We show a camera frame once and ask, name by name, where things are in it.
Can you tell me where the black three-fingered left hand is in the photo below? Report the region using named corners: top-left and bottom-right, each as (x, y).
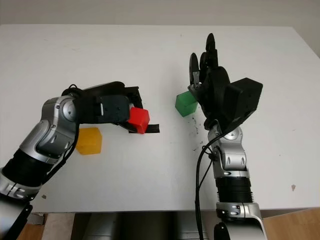
top-left (74, 81), bottom-right (145, 135)

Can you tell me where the black three-fingered right hand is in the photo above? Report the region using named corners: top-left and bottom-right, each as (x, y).
top-left (187, 32), bottom-right (231, 130)

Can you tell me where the green cube block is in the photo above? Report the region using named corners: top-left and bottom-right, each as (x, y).
top-left (175, 90), bottom-right (198, 118)

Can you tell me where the red cube block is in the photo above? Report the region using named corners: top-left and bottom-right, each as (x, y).
top-left (127, 107), bottom-right (150, 135)

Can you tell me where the yellow cube block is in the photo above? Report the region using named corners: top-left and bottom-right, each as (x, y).
top-left (76, 127), bottom-right (103, 156)

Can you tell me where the black tape strip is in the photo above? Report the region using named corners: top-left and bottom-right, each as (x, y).
top-left (128, 123), bottom-right (161, 135)

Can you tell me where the dark robot torso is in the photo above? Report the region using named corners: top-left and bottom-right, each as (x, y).
top-left (72, 211), bottom-right (208, 240)

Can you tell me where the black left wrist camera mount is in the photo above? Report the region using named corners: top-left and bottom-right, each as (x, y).
top-left (94, 94), bottom-right (131, 125)

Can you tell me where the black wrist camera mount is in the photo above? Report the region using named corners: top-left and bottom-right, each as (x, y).
top-left (94, 94), bottom-right (131, 125)
top-left (222, 77), bottom-right (264, 131)

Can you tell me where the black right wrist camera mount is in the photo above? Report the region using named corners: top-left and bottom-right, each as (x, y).
top-left (222, 77), bottom-right (264, 131)

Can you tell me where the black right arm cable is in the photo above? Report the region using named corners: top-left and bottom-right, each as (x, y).
top-left (194, 139), bottom-right (221, 240)

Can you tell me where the grey metal table bracket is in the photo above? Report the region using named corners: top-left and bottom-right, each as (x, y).
top-left (27, 212), bottom-right (47, 226)

